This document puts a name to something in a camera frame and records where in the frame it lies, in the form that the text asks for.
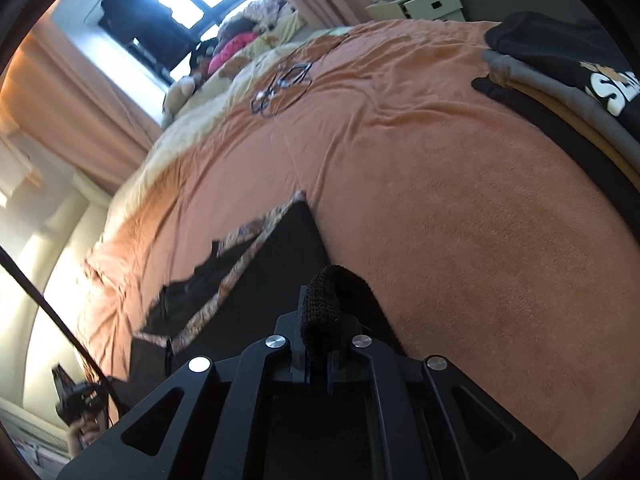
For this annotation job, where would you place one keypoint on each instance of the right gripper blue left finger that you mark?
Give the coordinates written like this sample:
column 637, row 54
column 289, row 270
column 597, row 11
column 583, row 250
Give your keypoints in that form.
column 288, row 346

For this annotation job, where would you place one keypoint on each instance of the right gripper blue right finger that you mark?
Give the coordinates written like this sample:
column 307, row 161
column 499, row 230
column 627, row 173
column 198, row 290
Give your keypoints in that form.
column 346, row 367

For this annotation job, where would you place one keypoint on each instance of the black t-shirt floral trim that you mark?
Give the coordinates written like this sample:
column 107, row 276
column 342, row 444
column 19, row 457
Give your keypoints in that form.
column 252, row 276

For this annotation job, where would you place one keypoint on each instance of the stack of folded clothes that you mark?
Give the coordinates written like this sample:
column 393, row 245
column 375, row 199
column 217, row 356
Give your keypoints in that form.
column 576, row 71

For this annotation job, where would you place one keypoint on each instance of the person's left hand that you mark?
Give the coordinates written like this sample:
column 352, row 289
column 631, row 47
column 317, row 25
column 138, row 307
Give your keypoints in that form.
column 84, row 431

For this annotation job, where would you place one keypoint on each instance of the orange bed blanket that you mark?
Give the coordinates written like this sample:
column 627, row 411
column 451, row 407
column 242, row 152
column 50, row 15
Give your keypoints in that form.
column 482, row 240

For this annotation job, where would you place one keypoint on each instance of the cream duvet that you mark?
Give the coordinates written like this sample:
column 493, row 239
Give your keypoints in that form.
column 196, row 120

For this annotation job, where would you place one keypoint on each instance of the white plush toy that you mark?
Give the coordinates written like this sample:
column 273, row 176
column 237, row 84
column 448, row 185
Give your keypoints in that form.
column 177, row 95

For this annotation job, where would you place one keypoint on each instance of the left pink curtain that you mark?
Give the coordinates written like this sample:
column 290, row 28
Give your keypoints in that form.
column 62, row 100

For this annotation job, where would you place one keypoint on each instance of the black penguin plush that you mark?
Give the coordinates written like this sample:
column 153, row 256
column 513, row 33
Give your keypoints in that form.
column 201, row 56

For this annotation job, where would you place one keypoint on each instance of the pink cloth on daybed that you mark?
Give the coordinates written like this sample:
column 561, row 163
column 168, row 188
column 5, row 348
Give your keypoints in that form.
column 232, row 46

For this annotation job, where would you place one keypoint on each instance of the hanging black coat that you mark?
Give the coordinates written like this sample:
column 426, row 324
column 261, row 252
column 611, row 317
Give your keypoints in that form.
column 150, row 25

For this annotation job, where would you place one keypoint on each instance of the cream bedside cabinet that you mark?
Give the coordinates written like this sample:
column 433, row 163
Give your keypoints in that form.
column 432, row 10

